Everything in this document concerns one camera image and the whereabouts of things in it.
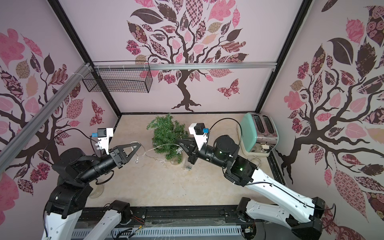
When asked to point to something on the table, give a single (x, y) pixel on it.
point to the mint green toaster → (259, 134)
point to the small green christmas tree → (166, 131)
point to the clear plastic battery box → (187, 165)
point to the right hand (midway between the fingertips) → (178, 139)
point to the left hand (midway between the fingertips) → (140, 149)
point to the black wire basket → (134, 76)
